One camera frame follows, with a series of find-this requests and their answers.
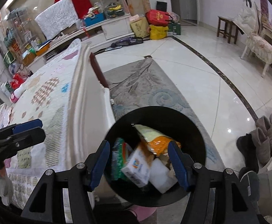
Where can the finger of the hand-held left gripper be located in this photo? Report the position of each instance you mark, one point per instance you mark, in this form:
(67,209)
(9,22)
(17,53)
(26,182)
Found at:
(26,124)
(28,138)

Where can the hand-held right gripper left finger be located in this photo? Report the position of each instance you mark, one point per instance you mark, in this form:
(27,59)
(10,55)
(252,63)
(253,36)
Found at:
(101,165)

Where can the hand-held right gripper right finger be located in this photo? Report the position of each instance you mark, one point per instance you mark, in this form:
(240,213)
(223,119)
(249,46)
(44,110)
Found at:
(178,165)

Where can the white tissue wad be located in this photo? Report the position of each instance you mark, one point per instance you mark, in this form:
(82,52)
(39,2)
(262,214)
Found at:
(161,175)

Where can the green seaweed packet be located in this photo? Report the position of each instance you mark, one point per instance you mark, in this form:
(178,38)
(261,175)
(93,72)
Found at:
(118,156)

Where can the white carton box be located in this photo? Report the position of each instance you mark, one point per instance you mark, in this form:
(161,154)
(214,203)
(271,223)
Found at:
(137,168)

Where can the yellow white snack packet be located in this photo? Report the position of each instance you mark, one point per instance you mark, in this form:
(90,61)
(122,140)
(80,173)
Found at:
(150,137)

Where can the black trash bin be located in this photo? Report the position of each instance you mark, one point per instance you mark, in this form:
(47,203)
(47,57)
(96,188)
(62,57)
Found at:
(173,121)

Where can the person's left hand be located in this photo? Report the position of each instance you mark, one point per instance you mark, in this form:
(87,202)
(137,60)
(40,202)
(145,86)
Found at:
(5,189)

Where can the patchwork quilted blanket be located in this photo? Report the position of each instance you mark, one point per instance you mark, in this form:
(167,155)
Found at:
(45,112)

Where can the red shopping bag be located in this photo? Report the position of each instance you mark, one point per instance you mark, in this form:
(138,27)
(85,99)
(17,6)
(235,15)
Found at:
(18,81)

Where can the white blue printed plastic bag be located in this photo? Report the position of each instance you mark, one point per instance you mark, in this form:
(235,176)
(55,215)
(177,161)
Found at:
(14,68)

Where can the pink slipper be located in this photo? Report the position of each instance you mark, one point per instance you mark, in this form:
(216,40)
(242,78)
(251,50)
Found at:
(141,212)

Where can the dark slipper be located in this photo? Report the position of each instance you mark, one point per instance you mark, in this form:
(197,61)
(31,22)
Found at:
(246,149)

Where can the dark grey shoe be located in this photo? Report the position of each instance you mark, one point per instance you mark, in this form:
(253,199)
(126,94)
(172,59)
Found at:
(250,189)

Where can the grey patterned rug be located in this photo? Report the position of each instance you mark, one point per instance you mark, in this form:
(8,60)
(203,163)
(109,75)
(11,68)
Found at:
(150,86)

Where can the grey plush slipper boot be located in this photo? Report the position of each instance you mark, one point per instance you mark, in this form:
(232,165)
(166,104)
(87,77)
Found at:
(266,128)
(262,147)

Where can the glass display cabinet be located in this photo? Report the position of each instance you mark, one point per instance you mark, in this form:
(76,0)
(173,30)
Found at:
(19,32)

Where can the white quilted cover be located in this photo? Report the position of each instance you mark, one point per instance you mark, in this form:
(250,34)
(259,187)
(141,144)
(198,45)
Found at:
(56,18)

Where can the blue box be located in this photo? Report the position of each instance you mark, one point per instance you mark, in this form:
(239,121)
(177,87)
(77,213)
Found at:
(94,19)

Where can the handheld vacuum cleaner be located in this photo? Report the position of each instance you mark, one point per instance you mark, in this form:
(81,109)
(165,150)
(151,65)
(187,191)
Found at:
(126,42)

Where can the white cabinet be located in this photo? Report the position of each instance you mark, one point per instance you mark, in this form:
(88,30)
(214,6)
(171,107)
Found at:
(115,26)

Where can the red cloth cover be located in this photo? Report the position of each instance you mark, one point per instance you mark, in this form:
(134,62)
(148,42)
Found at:
(81,2)

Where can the yellow bag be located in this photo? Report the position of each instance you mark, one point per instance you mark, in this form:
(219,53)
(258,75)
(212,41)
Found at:
(158,32)

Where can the green cardboard box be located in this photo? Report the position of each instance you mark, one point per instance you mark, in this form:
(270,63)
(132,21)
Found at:
(174,29)

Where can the beige paper bag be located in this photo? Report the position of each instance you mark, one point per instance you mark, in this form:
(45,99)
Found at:
(139,28)

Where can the white chair floral cushion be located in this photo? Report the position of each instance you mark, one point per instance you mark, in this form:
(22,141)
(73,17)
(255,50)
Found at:
(260,46)

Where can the red gift bag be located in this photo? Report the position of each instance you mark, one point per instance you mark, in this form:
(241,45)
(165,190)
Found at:
(158,17)

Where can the wooden stool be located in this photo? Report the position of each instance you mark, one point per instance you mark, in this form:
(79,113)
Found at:
(227,23)

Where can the black paper bag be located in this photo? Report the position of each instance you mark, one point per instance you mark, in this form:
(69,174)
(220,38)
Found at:
(161,6)

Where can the white padded jacket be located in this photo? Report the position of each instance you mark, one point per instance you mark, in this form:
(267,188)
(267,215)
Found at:
(246,16)

